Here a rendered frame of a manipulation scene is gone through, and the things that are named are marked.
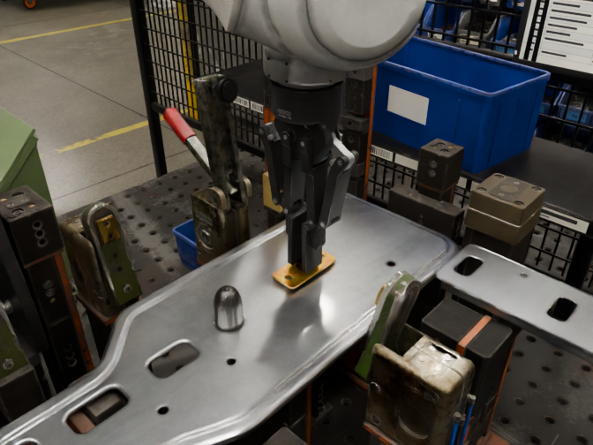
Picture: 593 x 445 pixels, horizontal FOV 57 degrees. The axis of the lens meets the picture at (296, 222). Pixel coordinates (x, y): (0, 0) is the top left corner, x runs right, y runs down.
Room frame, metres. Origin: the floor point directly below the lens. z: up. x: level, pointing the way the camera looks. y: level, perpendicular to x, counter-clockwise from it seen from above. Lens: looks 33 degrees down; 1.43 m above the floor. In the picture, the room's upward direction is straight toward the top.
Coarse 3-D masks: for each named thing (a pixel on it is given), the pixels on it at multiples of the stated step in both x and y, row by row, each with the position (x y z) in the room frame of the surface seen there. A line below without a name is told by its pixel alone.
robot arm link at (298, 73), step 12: (264, 48) 0.54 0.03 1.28; (264, 60) 0.54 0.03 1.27; (276, 60) 0.52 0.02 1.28; (288, 60) 0.51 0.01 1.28; (300, 60) 0.51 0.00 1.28; (264, 72) 0.54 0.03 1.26; (276, 72) 0.52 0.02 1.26; (288, 72) 0.51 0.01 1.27; (300, 72) 0.51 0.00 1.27; (312, 72) 0.51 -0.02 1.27; (324, 72) 0.51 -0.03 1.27; (336, 72) 0.52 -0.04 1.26; (348, 72) 0.53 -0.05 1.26; (288, 84) 0.51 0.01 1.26; (300, 84) 0.51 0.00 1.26; (312, 84) 0.51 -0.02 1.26; (324, 84) 0.51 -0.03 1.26
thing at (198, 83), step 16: (208, 80) 0.66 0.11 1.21; (224, 80) 0.64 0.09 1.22; (208, 96) 0.64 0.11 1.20; (224, 96) 0.63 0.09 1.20; (208, 112) 0.64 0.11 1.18; (224, 112) 0.66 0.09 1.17; (208, 128) 0.64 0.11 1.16; (224, 128) 0.66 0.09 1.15; (208, 144) 0.64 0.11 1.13; (224, 144) 0.66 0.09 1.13; (208, 160) 0.65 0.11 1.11; (224, 160) 0.65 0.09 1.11; (224, 176) 0.63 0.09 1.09; (240, 176) 0.65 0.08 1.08; (224, 192) 0.63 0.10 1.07; (240, 192) 0.65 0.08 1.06
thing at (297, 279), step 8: (328, 256) 0.57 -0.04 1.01; (288, 264) 0.56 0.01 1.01; (296, 264) 0.55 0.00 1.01; (320, 264) 0.56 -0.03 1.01; (328, 264) 0.56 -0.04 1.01; (280, 272) 0.54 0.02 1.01; (288, 272) 0.54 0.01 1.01; (296, 272) 0.54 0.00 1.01; (312, 272) 0.54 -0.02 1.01; (280, 280) 0.52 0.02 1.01; (288, 280) 0.52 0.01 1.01; (296, 280) 0.52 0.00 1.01; (304, 280) 0.52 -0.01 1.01
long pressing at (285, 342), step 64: (256, 256) 0.58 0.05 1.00; (384, 256) 0.58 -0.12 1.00; (448, 256) 0.59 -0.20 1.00; (128, 320) 0.46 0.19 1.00; (192, 320) 0.46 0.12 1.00; (256, 320) 0.46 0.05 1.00; (320, 320) 0.46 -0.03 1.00; (128, 384) 0.37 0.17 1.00; (192, 384) 0.37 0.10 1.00; (256, 384) 0.37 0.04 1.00
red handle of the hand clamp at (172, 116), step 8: (168, 112) 0.72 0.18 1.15; (176, 112) 0.72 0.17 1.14; (168, 120) 0.72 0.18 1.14; (176, 120) 0.71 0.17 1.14; (184, 120) 0.72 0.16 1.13; (176, 128) 0.70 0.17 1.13; (184, 128) 0.70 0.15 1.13; (184, 136) 0.70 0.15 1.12; (192, 136) 0.70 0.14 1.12; (184, 144) 0.70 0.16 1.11; (192, 144) 0.69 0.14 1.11; (200, 144) 0.69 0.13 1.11; (192, 152) 0.69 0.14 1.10; (200, 152) 0.68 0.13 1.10; (200, 160) 0.67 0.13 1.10; (208, 168) 0.66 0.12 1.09; (232, 184) 0.65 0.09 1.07; (232, 192) 0.64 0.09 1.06
